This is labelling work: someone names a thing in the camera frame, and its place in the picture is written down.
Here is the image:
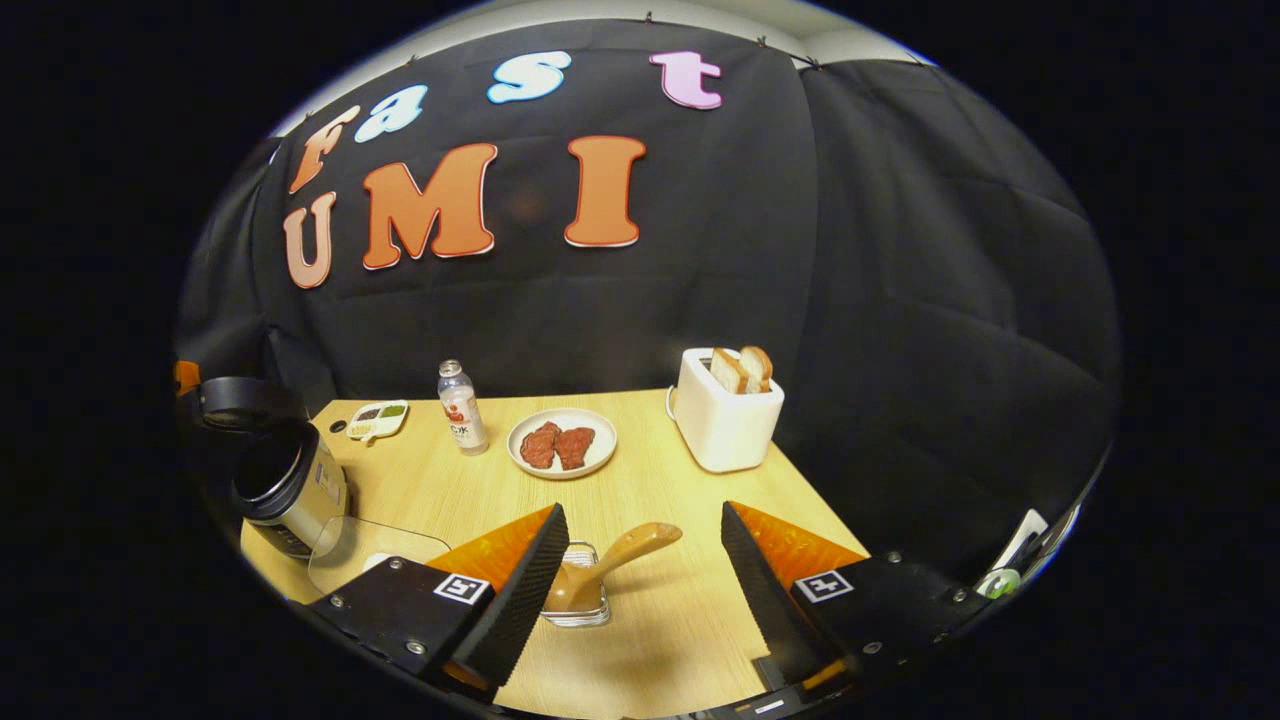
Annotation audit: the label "black backdrop cloth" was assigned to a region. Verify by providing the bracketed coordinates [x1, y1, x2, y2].
[175, 18, 1119, 591]

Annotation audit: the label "white round plate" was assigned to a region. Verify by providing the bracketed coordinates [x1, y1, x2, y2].
[507, 408, 618, 481]

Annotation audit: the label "white divided condiment dish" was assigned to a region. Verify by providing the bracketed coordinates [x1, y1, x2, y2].
[345, 400, 410, 444]

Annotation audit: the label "clear plastic bottle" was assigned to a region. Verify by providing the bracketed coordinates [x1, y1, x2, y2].
[437, 360, 490, 457]

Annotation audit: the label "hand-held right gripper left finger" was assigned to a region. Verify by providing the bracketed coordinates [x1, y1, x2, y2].
[310, 503, 569, 701]

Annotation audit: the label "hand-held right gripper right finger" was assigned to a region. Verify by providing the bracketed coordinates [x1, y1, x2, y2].
[720, 500, 991, 691]

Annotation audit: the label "clear container of rice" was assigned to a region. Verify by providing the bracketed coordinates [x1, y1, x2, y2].
[308, 515, 453, 601]

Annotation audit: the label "white toaster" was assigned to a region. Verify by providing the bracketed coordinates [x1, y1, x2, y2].
[667, 347, 786, 474]

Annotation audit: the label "metal wire chopstick holder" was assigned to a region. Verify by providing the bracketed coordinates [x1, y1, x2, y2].
[540, 542, 613, 629]

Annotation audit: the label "red steak piece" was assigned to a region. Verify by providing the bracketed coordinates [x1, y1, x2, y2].
[520, 421, 562, 471]
[555, 427, 597, 471]

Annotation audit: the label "black silver rice cooker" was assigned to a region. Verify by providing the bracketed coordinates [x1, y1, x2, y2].
[190, 375, 351, 561]

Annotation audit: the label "wooden spoon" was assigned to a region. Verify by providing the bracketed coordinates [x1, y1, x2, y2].
[545, 522, 684, 613]

